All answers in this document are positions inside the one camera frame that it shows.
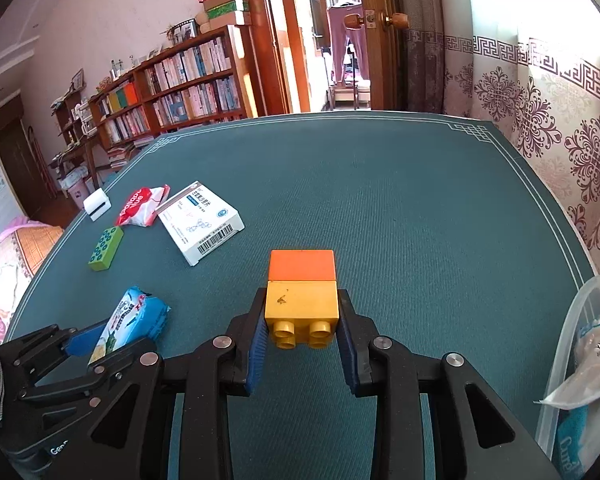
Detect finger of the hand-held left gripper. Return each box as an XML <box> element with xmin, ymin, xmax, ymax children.
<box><xmin>16</xmin><ymin>337</ymin><xmax>157</xmax><ymax>422</ymax></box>
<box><xmin>0</xmin><ymin>321</ymin><xmax>109</xmax><ymax>362</ymax></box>

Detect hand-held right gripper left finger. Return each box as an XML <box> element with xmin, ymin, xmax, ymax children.
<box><xmin>45</xmin><ymin>287</ymin><xmax>268</xmax><ymax>480</ymax></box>

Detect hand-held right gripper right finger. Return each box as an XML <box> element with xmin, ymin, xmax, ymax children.
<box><xmin>336</xmin><ymin>287</ymin><xmax>563</xmax><ymax>480</ymax></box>

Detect blue snack packet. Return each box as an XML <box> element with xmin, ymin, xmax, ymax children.
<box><xmin>552</xmin><ymin>402</ymin><xmax>596</xmax><ymax>480</ymax></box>
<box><xmin>87</xmin><ymin>286</ymin><xmax>172</xmax><ymax>367</ymax></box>

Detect yellow and orange toy block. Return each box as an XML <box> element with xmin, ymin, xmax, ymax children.
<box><xmin>264</xmin><ymin>249</ymin><xmax>341</xmax><ymax>351</ymax></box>

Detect small white box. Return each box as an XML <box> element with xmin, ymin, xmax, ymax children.
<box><xmin>82</xmin><ymin>188</ymin><xmax>112</xmax><ymax>222</ymax></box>

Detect red snack packet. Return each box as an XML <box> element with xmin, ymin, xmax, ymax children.
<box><xmin>114</xmin><ymin>185</ymin><xmax>172</xmax><ymax>228</ymax></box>

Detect clear plastic container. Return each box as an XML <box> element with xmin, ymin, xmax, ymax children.
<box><xmin>536</xmin><ymin>274</ymin><xmax>600</xmax><ymax>480</ymax></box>

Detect green patterned block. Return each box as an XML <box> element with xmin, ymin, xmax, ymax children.
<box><xmin>86</xmin><ymin>226</ymin><xmax>125</xmax><ymax>272</ymax></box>

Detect red patterned cushion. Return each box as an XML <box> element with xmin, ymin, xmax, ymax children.
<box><xmin>0</xmin><ymin>217</ymin><xmax>66</xmax><ymax>346</ymax></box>

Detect white medicine box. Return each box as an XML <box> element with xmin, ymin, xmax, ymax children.
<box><xmin>156</xmin><ymin>180</ymin><xmax>246</xmax><ymax>267</ymax></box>

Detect small wooden shelf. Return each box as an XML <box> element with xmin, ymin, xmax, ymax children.
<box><xmin>50</xmin><ymin>92</ymin><xmax>101</xmax><ymax>196</ymax></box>

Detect white snack packet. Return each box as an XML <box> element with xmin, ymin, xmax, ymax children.
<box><xmin>534</xmin><ymin>317</ymin><xmax>600</xmax><ymax>406</ymax></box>

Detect wooden bookshelf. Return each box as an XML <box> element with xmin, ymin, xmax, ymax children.
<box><xmin>87</xmin><ymin>25</ymin><xmax>258</xmax><ymax>171</ymax></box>

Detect wooden door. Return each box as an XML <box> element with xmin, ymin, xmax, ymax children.
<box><xmin>355</xmin><ymin>0</ymin><xmax>411</xmax><ymax>111</ymax></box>

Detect rows of books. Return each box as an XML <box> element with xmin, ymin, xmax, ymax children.
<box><xmin>97</xmin><ymin>40</ymin><xmax>243</xmax><ymax>161</ymax></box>

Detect grey curtain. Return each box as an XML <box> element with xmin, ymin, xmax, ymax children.
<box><xmin>395</xmin><ymin>0</ymin><xmax>446</xmax><ymax>113</ymax></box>

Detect hanging purple pants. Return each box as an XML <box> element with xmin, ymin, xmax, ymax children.
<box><xmin>328</xmin><ymin>0</ymin><xmax>368</xmax><ymax>86</ymax></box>

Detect white patterned curtain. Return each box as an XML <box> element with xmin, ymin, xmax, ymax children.
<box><xmin>442</xmin><ymin>0</ymin><xmax>600</xmax><ymax>281</ymax></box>

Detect tan box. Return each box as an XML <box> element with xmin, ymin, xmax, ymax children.
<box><xmin>207</xmin><ymin>10</ymin><xmax>252</xmax><ymax>31</ymax></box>

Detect green box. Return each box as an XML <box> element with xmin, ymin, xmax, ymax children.
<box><xmin>206</xmin><ymin>1</ymin><xmax>250</xmax><ymax>22</ymax></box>

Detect wooden door frame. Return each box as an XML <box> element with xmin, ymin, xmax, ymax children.
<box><xmin>238</xmin><ymin>0</ymin><xmax>301</xmax><ymax>116</ymax></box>

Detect photo frame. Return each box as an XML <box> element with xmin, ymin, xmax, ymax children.
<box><xmin>172</xmin><ymin>19</ymin><xmax>199</xmax><ymax>43</ymax></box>

